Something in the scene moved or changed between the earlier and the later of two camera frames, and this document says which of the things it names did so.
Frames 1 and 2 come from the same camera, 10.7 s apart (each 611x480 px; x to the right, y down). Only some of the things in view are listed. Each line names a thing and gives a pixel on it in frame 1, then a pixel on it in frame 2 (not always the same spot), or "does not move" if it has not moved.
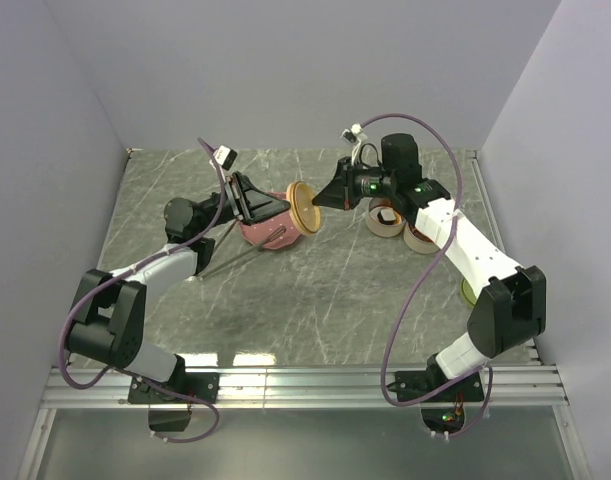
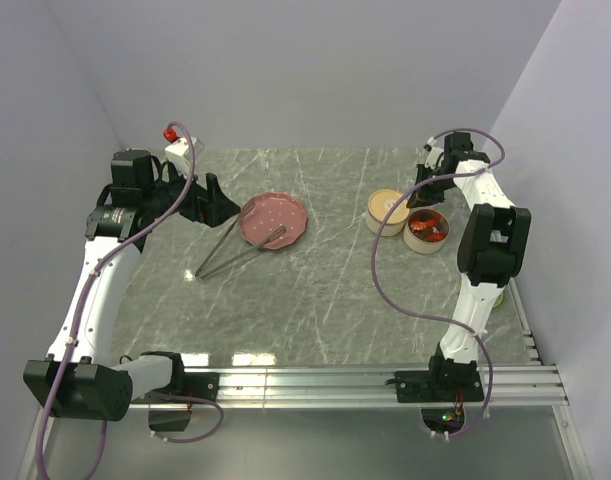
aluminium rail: (315, 388) does not move
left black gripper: (250, 203) -> (209, 205)
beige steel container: (383, 219) does not move
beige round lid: (304, 214) -> (382, 201)
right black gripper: (340, 192) -> (423, 198)
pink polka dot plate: (258, 231) does not move
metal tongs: (279, 232) does not move
